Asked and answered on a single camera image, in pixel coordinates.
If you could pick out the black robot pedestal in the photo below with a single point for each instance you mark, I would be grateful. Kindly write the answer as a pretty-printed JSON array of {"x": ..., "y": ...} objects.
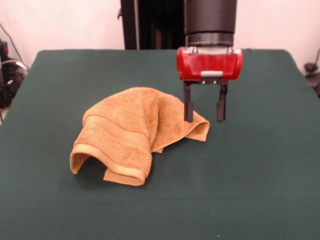
[{"x": 155, "y": 25}]

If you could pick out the black equipment bundle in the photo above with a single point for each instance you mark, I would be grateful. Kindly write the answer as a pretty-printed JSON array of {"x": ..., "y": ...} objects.
[{"x": 10, "y": 85}]

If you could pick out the tan terry towel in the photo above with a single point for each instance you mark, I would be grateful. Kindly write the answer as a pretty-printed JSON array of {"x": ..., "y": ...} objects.
[{"x": 125, "y": 125}]

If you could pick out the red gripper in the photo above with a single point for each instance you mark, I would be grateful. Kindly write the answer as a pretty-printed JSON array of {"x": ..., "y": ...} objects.
[{"x": 207, "y": 62}]

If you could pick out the dark green table cloth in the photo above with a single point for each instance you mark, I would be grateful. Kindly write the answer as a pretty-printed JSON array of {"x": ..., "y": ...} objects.
[{"x": 225, "y": 175}]

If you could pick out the black wall plug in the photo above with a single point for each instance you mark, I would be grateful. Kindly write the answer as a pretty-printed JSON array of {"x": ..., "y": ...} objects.
[{"x": 4, "y": 47}]

